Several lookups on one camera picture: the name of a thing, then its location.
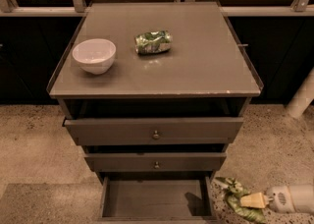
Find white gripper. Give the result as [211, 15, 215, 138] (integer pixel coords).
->
[240, 186, 294, 213]

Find green jalapeno chip bag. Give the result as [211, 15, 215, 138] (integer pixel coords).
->
[214, 177, 266, 224]

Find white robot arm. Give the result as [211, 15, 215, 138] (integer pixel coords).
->
[240, 184, 314, 214]

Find top grey drawer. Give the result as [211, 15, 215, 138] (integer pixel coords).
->
[64, 117, 243, 145]

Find grey drawer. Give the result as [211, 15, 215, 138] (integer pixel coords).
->
[100, 175, 218, 224]
[85, 152, 227, 172]
[64, 117, 243, 145]

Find bottom grey drawer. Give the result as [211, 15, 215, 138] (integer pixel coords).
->
[100, 175, 218, 224]

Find grey drawer cabinet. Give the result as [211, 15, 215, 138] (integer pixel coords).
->
[46, 1, 264, 224]

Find middle grey drawer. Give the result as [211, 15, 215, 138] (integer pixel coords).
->
[85, 152, 227, 172]

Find crushed green soda can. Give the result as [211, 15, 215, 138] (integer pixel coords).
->
[134, 30, 173, 55]

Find white ceramic bowl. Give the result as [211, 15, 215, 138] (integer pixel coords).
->
[72, 38, 116, 75]

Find white pipe post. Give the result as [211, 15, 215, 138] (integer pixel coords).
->
[287, 67, 314, 118]

